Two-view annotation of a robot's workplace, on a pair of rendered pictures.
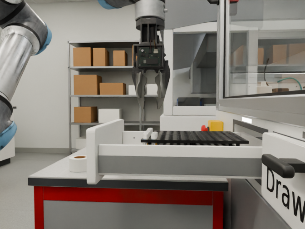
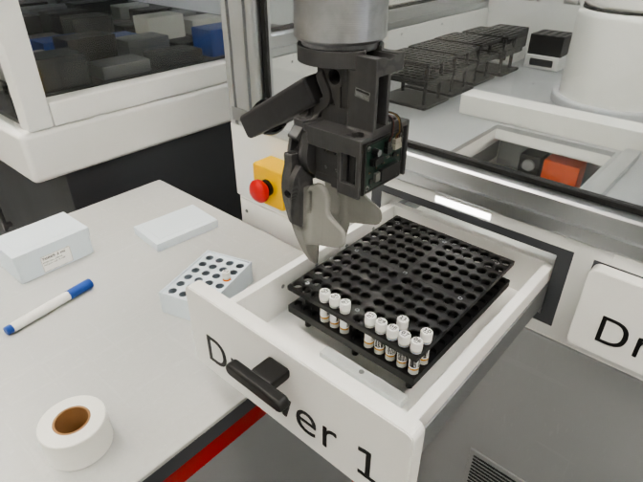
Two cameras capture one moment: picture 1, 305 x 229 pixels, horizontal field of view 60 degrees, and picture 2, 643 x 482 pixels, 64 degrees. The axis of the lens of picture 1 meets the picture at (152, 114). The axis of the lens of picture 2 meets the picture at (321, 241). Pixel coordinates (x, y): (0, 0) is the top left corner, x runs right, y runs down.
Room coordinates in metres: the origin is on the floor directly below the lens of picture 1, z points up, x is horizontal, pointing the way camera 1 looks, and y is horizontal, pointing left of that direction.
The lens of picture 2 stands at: (0.41, 0.37, 1.26)
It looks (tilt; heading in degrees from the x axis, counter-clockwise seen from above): 32 degrees down; 307
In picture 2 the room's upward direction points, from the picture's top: straight up
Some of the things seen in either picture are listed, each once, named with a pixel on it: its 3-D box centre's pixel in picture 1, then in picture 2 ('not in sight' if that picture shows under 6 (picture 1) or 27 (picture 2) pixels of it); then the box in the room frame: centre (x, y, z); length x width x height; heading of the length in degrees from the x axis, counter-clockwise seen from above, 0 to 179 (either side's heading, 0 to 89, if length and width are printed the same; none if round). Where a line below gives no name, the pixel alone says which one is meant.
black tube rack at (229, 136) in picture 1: (191, 147); (402, 294); (0.63, -0.09, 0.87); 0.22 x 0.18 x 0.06; 85
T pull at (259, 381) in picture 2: not in sight; (266, 377); (0.65, 0.13, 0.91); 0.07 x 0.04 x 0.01; 175
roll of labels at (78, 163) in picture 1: (80, 163); (76, 431); (0.85, 0.24, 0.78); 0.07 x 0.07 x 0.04
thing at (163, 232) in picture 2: not in sight; (176, 226); (1.13, -0.14, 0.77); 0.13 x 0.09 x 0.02; 81
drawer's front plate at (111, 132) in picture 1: (109, 145); (287, 384); (0.65, 0.11, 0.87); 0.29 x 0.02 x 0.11; 175
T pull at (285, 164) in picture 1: (286, 165); not in sight; (0.31, -0.16, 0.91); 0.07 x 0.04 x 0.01; 175
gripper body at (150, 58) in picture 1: (150, 47); (345, 117); (0.66, 0.01, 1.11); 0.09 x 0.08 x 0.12; 175
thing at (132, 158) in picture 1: (194, 150); (406, 293); (0.63, -0.10, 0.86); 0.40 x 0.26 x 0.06; 85
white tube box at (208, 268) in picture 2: not in sight; (209, 286); (0.93, -0.04, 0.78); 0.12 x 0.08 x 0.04; 103
